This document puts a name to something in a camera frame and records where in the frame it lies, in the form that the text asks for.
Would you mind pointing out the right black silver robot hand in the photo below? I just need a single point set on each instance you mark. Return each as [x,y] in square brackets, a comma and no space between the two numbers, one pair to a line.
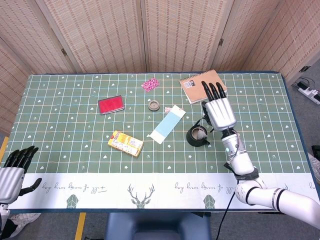
[221,113]

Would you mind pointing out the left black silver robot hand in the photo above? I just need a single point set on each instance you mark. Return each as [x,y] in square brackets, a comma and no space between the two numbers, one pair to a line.
[8,183]

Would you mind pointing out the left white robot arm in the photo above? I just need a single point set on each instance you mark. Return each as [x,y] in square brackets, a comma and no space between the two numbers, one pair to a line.
[3,220]

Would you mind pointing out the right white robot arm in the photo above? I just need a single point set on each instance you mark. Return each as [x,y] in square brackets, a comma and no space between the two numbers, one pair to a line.
[265,195]

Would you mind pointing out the black cast iron teapot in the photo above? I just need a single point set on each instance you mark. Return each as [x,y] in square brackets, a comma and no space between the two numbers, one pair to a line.
[192,141]

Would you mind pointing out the grey round plastic cap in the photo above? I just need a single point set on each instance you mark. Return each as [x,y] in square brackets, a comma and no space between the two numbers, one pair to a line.
[153,105]

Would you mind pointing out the brown spiral notebook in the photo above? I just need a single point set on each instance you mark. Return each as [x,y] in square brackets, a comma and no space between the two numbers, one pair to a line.
[197,93]

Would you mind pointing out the white shoe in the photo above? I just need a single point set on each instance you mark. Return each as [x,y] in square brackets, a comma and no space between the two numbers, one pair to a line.
[25,217]

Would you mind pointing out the small pink wrapper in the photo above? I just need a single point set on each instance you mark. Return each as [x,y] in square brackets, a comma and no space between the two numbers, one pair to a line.
[167,109]

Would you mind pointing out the blue and white paper card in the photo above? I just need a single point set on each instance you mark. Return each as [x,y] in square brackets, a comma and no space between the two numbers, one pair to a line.
[166,124]

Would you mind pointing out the pink patterned packet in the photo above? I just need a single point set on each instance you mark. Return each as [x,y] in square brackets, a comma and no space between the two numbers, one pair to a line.
[150,84]

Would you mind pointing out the green checked tablecloth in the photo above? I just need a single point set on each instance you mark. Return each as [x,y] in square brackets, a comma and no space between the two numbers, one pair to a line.
[75,125]

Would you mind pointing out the white power strip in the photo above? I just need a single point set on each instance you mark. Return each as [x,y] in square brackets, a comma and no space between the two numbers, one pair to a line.
[310,93]

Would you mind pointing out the yellow printed cardboard box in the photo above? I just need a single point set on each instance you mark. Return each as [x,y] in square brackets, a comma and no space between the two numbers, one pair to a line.
[125,143]

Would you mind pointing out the grey shoe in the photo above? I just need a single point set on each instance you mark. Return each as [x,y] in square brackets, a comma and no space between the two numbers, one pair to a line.
[315,167]

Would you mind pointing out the red flat case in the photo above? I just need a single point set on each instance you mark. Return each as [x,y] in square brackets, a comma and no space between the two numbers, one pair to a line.
[110,105]

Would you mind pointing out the dark blue chair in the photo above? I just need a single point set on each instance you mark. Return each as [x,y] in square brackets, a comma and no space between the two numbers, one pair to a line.
[157,225]

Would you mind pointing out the woven folding screen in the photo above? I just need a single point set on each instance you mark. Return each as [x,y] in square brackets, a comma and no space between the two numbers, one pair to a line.
[105,35]

